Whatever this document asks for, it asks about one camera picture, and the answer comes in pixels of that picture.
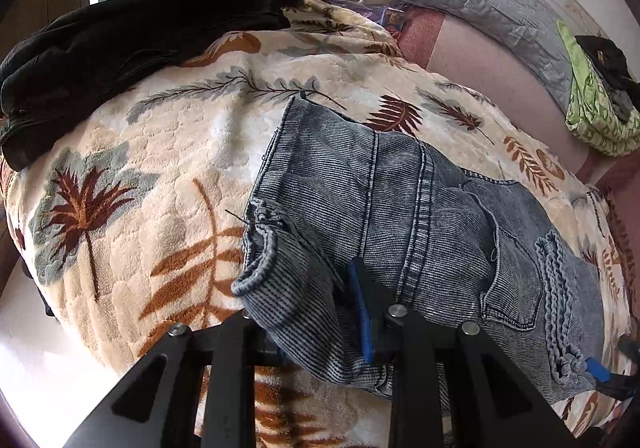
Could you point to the purple packet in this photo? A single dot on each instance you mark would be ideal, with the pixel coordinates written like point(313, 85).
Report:
point(385, 17)

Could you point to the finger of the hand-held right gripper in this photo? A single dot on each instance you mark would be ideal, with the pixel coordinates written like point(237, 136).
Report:
point(631, 347)
point(597, 370)

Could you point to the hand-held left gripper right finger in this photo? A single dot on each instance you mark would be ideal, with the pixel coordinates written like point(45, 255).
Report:
point(364, 313)

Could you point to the green patterned cloth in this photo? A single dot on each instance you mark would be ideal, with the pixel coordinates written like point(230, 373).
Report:
point(595, 122)

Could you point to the grey-blue denim pants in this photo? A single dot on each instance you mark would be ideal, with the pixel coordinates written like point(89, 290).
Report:
point(410, 228)

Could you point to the small grey cloth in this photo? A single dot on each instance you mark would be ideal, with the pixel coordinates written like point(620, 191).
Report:
point(622, 102)

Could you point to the black jacket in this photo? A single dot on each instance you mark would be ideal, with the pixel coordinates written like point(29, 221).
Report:
point(125, 47)

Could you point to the pink bed sheet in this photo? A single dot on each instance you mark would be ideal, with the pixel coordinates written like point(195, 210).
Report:
point(490, 77)

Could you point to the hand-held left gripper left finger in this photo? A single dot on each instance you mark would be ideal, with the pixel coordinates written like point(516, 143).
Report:
point(235, 368)

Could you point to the grey quilted pillow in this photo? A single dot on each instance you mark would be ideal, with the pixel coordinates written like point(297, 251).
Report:
point(480, 2)

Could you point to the cream leaf print blanket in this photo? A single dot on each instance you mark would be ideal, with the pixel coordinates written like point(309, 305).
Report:
point(150, 177)

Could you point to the black garment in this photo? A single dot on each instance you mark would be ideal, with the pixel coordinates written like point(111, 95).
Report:
point(602, 60)

